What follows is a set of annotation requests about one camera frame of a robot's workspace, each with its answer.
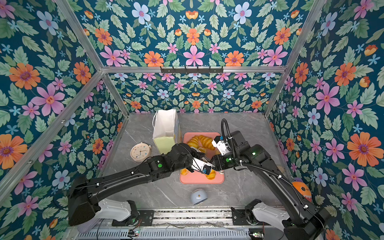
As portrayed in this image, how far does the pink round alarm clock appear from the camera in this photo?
0.95 m

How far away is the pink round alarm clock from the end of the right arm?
1.74 feet

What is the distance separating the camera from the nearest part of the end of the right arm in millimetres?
584
